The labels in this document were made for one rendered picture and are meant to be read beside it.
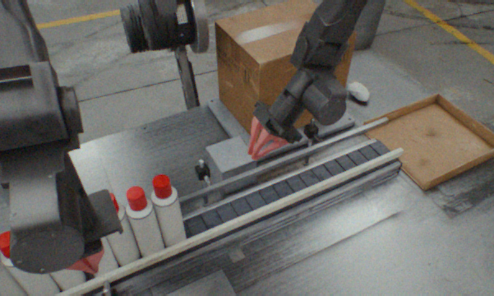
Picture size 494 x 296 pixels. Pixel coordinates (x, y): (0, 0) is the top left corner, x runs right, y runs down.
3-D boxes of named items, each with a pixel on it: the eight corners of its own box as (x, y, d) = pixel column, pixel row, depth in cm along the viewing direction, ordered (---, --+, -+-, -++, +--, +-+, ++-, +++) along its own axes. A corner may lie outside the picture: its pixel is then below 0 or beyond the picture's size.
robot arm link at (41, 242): (71, 76, 37) (-36, 93, 34) (84, 160, 29) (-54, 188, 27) (96, 171, 45) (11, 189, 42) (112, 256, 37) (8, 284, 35)
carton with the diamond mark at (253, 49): (257, 145, 117) (259, 63, 97) (219, 99, 131) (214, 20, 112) (341, 111, 127) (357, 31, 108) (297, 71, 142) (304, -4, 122)
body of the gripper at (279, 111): (277, 137, 76) (301, 105, 74) (251, 107, 83) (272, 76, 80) (298, 145, 81) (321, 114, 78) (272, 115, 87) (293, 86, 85)
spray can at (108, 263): (102, 287, 84) (71, 231, 69) (90, 270, 86) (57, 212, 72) (124, 271, 86) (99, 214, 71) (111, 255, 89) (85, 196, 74)
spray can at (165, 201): (168, 254, 89) (152, 195, 74) (159, 236, 92) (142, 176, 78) (190, 244, 91) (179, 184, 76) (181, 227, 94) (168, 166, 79)
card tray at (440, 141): (423, 191, 108) (428, 181, 105) (361, 131, 124) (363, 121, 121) (501, 153, 117) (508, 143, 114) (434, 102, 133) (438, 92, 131)
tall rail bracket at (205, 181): (210, 224, 101) (205, 179, 89) (198, 202, 105) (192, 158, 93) (222, 219, 102) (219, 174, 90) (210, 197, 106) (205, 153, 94)
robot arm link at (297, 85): (317, 69, 81) (298, 57, 77) (336, 86, 76) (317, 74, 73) (296, 97, 83) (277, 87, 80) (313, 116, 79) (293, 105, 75)
